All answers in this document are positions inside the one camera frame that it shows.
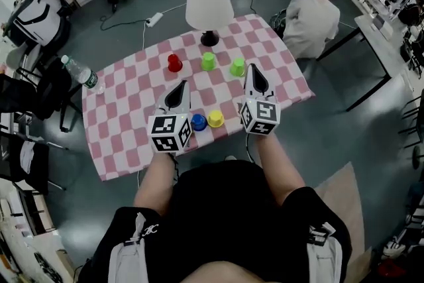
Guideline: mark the green paper cup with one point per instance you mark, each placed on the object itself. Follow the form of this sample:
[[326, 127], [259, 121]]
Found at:
[[237, 68], [208, 62]]

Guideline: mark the white table lamp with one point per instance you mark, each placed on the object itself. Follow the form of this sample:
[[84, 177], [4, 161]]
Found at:
[[208, 3]]

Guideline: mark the red paper cup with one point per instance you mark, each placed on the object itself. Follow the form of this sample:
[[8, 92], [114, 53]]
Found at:
[[174, 63]]

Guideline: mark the clear plastic water bottle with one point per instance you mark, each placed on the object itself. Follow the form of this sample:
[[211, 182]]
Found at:
[[83, 74]]

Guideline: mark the white desk black frame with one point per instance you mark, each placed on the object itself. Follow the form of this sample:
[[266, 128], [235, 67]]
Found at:
[[374, 39]]

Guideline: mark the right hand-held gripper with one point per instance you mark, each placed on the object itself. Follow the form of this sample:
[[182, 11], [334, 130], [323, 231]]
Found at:
[[263, 112]]

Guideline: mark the dark green black device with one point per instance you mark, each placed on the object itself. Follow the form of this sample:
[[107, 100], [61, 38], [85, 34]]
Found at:
[[278, 23]]

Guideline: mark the person's black shirt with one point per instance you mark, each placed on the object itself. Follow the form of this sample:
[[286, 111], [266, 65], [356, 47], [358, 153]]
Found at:
[[222, 215]]

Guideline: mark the white power strip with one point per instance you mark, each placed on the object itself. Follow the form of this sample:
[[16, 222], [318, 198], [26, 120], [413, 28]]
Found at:
[[154, 20]]

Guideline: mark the person's left forearm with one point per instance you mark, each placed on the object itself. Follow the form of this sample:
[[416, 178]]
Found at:
[[154, 182]]

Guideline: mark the pink white checkered tablecloth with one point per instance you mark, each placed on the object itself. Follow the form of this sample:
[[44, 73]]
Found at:
[[132, 92]]

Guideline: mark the yellow paper cup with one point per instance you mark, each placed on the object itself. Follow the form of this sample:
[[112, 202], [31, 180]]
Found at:
[[215, 119]]

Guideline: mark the brown cardboard sheet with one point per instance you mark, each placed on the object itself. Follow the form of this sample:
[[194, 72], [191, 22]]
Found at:
[[341, 202]]

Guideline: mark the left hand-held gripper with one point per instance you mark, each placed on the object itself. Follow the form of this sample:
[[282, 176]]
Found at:
[[164, 126]]

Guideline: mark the blue paper cup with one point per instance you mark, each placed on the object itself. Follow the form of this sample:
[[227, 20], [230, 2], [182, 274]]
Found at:
[[199, 122]]

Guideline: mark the white cloth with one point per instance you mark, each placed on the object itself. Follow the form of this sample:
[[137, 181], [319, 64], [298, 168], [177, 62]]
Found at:
[[27, 157]]

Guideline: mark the black mesh chair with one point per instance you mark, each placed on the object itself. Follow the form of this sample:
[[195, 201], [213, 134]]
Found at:
[[39, 172]]

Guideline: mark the person's grey shoe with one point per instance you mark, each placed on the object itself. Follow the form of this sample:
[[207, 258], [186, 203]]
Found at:
[[230, 158]]

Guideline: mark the person's right forearm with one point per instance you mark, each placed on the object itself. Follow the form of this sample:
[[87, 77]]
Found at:
[[281, 169]]

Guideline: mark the white black robot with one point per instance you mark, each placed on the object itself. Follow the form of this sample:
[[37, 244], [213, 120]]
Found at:
[[36, 20]]

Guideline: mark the wooden open shelf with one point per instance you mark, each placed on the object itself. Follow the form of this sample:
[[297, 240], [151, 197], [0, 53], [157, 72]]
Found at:
[[36, 213]]

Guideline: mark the black office chair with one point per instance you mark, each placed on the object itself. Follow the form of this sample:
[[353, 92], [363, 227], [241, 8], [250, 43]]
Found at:
[[49, 92]]

